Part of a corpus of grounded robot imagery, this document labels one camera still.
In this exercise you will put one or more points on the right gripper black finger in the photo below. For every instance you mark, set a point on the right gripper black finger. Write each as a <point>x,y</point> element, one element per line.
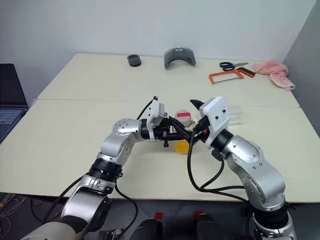
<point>180,128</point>
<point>197,104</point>

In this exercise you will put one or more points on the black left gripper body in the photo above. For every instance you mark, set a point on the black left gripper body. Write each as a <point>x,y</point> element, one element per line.
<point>162,132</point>

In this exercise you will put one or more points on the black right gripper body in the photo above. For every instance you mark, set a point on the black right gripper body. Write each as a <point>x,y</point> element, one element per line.
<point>200,130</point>

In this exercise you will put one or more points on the clear bottle with orange drink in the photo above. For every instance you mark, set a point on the clear bottle with orange drink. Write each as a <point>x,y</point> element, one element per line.
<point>183,120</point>

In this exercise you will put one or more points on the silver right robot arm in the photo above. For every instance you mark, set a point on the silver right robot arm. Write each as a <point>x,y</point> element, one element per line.
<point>257,162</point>

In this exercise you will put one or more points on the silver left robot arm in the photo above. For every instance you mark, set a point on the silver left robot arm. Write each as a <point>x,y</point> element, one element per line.
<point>117,147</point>

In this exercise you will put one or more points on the clear wine glass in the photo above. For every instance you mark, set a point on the clear wine glass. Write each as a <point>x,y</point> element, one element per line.
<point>238,116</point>

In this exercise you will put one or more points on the orange hacksaw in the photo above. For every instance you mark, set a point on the orange hacksaw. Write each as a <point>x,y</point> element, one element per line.
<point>225,73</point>

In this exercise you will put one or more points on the grey curved plastic cover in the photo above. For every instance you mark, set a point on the grey curved plastic cover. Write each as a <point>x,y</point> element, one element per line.
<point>179,56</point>

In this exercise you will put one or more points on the black round rubber cup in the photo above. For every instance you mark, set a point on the black round rubber cup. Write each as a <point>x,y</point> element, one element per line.
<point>134,60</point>

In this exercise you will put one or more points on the small red tab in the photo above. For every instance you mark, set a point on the small red tab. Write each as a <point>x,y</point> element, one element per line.
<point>198,213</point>
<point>159,215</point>

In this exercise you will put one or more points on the pink towel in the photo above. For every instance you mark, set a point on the pink towel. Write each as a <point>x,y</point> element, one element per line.
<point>275,73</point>

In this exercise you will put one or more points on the dark rounded shape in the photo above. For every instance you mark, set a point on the dark rounded shape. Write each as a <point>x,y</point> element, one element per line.
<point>207,227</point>
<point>148,230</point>

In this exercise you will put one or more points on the small black box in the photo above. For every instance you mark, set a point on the small black box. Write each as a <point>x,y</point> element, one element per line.
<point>110,235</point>

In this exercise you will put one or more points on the grey partition panel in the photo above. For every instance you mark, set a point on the grey partition panel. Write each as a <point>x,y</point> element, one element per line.
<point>305,62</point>

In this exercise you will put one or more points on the dark laptop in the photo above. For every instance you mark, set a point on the dark laptop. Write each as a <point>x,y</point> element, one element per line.
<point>10,85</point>

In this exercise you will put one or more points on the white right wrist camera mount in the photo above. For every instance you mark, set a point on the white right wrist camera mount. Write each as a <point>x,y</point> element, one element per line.
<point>216,112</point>

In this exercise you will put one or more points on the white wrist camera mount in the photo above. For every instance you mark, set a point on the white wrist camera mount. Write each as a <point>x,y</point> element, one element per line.
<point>216,112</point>
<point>155,110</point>

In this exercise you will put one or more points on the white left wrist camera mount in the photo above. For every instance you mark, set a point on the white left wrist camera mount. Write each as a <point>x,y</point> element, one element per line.
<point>155,110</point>

